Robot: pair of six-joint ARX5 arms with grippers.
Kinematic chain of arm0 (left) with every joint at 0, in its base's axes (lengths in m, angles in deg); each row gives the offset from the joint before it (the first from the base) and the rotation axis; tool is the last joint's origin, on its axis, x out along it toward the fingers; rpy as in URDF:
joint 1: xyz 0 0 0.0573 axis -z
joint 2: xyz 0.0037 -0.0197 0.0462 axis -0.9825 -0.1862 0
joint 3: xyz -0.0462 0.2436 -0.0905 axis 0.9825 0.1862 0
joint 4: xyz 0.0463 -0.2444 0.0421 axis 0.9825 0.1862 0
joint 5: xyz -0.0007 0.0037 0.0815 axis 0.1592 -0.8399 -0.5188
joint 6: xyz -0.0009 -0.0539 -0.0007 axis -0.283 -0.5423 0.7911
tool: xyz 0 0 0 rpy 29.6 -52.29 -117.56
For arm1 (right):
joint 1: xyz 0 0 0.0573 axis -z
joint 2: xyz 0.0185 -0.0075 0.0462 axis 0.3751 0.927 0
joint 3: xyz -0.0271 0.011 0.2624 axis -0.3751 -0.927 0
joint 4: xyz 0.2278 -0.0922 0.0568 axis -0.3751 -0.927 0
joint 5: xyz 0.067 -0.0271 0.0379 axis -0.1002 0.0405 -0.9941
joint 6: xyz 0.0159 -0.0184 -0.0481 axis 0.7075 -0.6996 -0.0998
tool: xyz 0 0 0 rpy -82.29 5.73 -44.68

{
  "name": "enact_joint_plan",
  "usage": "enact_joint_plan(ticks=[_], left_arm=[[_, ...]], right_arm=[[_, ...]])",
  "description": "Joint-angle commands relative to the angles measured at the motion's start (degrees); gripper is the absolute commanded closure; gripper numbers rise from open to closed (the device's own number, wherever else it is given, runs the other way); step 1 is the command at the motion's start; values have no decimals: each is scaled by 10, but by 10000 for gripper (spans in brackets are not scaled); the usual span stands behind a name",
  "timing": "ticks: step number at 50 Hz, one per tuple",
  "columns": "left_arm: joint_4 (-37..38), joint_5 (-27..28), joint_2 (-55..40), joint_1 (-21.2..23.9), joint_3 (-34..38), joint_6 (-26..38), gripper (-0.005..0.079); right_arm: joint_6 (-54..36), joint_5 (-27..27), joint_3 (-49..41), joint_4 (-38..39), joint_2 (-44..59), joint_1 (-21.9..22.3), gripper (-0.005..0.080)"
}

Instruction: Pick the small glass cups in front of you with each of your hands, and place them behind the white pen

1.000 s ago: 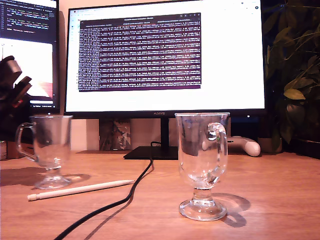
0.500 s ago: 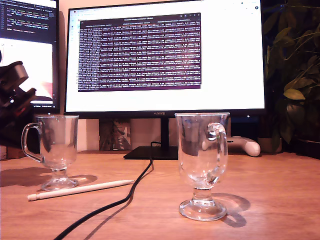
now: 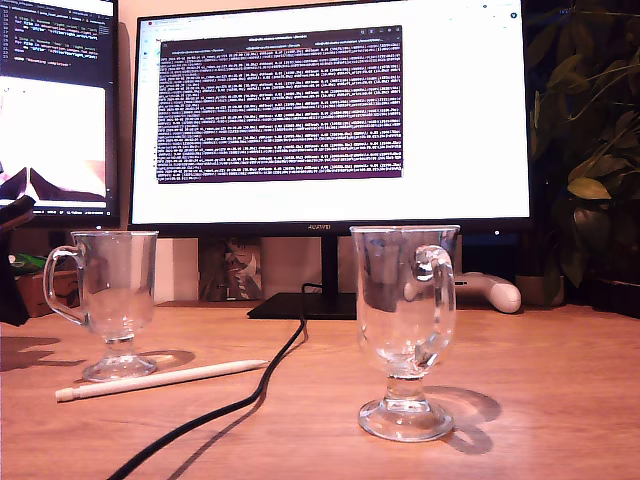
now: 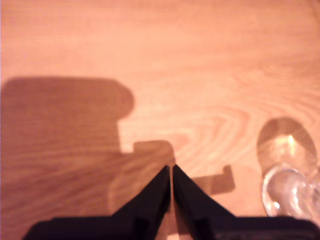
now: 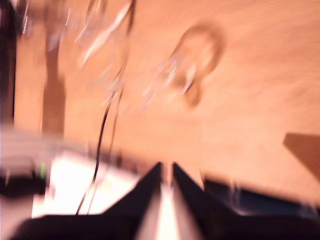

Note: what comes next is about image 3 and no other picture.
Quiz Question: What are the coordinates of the brown cardboard box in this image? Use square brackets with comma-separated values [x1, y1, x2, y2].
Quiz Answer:
[15, 269, 82, 319]

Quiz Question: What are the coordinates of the black code monitor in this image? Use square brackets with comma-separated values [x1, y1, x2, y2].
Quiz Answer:
[0, 0, 122, 231]

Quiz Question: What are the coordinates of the black planter box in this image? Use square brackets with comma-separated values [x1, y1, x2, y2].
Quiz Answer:
[584, 277, 640, 319]

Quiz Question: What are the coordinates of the green leafy plant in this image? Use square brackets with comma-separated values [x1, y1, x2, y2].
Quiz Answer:
[522, 0, 640, 301]

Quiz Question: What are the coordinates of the patterned picture card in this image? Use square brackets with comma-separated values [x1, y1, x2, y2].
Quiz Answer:
[198, 237, 264, 302]

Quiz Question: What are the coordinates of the large black Huawei monitor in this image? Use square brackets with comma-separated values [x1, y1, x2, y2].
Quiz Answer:
[127, 0, 535, 321]

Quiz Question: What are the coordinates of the white game controller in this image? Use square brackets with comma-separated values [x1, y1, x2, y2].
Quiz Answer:
[403, 271, 523, 315]

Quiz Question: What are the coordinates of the white pen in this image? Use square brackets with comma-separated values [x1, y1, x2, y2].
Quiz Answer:
[54, 359, 270, 404]

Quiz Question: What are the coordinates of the pale plant pot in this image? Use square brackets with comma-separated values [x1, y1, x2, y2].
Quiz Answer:
[514, 274, 566, 307]

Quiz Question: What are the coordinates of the thick black table cable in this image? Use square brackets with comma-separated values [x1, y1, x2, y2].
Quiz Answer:
[104, 283, 325, 480]

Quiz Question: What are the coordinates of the small glass cup with handle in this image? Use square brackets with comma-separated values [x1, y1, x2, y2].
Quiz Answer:
[42, 229, 160, 384]
[348, 224, 461, 444]

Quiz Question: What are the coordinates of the green packet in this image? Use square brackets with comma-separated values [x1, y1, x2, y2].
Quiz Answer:
[8, 252, 47, 275]

